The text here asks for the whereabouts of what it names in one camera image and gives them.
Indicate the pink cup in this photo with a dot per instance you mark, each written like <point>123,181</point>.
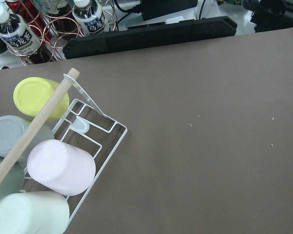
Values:
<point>61,167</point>

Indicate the yellow cup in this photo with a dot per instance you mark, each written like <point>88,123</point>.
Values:
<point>32,93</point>

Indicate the grey cup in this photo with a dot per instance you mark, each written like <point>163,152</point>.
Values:
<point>11,130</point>

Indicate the mint green cup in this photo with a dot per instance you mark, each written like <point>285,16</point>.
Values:
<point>13,181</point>

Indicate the white cup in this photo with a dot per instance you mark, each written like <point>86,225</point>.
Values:
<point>44,212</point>

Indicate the black bar at table edge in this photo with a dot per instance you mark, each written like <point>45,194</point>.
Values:
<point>150,35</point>

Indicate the oolong tea bottle right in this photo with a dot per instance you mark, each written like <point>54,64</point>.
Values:
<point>87,14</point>

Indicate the oolong tea bottle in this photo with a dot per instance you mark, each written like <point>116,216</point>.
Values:
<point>20,38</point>
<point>87,14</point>

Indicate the oolong tea bottle left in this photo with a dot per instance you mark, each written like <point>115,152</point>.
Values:
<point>20,38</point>

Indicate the red can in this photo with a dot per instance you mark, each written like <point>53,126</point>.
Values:
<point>31,15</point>

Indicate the white wire cup rack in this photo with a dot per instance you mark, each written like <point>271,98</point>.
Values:
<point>84,125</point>

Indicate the wooden rack handle rod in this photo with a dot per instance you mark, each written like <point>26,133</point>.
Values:
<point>38,122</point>

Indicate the copper wire bottle rack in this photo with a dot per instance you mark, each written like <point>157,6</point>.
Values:
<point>59,40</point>

